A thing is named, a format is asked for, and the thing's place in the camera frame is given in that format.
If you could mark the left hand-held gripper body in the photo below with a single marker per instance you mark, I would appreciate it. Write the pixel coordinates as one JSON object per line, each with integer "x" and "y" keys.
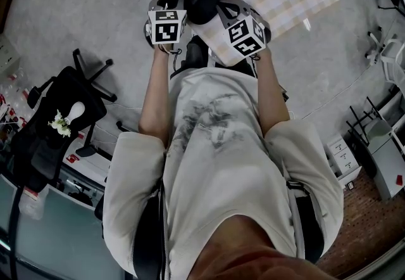
{"x": 166, "y": 30}

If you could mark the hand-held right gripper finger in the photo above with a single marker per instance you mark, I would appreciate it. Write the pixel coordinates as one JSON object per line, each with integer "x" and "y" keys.
{"x": 250, "y": 9}
{"x": 223, "y": 18}

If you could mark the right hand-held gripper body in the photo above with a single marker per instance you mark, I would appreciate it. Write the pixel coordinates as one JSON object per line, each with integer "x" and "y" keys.
{"x": 246, "y": 38}

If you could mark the person's right forearm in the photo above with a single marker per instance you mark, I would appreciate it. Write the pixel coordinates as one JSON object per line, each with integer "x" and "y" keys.
{"x": 273, "y": 98}

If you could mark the person's left forearm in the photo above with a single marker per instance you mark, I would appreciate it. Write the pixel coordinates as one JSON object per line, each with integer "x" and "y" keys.
{"x": 155, "y": 104}

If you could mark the person's dark trousers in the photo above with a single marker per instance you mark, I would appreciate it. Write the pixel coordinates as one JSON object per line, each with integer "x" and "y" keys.
{"x": 196, "y": 50}

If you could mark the white vase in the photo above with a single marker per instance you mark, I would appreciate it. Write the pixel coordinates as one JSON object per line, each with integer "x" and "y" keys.
{"x": 77, "y": 111}

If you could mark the person's white t-shirt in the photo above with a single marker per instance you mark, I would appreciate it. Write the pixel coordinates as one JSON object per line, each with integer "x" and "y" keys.
{"x": 221, "y": 161}

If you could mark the white flower bunch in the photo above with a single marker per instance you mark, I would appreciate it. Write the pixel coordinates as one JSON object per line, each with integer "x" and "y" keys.
{"x": 60, "y": 125}

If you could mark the white office chair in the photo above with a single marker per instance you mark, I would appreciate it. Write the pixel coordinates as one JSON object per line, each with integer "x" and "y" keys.
{"x": 392, "y": 57}

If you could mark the white drawer cabinet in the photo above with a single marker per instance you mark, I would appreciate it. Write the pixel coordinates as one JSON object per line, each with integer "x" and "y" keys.
{"x": 341, "y": 155}

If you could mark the grey locker cabinet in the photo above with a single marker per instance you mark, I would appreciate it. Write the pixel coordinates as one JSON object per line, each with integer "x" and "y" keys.
{"x": 8, "y": 57}

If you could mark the pile of small plastic bottles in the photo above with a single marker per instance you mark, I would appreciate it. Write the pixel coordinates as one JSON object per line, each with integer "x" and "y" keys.
{"x": 12, "y": 101}

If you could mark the person's neck and chin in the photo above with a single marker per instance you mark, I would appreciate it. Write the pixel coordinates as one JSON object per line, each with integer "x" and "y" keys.
{"x": 253, "y": 253}

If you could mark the large clear water bottle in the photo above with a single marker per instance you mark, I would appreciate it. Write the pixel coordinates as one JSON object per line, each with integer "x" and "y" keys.
{"x": 33, "y": 204}

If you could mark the glass desk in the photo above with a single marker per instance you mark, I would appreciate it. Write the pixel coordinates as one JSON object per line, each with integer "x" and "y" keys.
{"x": 63, "y": 225}

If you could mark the black frame folding chair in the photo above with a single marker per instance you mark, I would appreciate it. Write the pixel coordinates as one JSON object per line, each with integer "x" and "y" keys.
{"x": 378, "y": 130}

